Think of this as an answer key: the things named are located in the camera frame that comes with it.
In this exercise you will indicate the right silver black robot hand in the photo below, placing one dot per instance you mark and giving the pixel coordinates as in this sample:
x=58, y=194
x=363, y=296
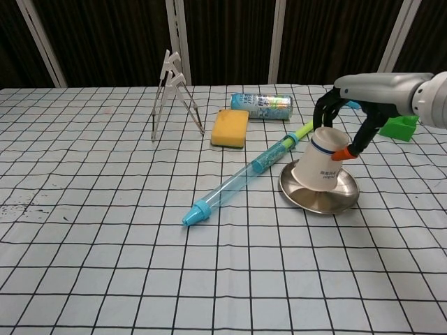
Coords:
x=377, y=90

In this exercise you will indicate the white paper cup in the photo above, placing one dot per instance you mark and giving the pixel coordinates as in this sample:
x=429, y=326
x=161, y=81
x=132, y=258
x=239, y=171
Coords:
x=319, y=160

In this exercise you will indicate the round steel plate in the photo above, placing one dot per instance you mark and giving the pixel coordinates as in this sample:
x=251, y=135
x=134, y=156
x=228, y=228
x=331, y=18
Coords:
x=321, y=202

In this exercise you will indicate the green toy building block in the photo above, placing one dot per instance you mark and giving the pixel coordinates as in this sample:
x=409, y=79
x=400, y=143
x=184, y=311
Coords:
x=398, y=130

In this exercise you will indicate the light blue drink can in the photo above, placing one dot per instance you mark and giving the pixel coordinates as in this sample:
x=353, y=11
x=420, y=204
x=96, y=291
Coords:
x=262, y=106

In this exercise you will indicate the yellow sponge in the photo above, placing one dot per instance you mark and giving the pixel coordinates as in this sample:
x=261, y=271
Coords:
x=228, y=129

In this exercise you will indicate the blue green water pump toy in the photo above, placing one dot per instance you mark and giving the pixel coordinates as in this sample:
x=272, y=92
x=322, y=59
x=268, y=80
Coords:
x=244, y=174

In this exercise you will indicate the white folding metal rack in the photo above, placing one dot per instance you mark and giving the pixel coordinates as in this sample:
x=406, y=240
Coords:
x=171, y=87

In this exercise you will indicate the checked light blue tablecloth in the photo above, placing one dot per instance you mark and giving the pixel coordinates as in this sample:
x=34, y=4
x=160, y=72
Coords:
x=104, y=244

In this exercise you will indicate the white aluminium frame post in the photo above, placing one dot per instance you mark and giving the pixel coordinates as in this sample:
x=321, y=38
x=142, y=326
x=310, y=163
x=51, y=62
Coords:
x=396, y=43
x=277, y=43
x=41, y=43
x=178, y=43

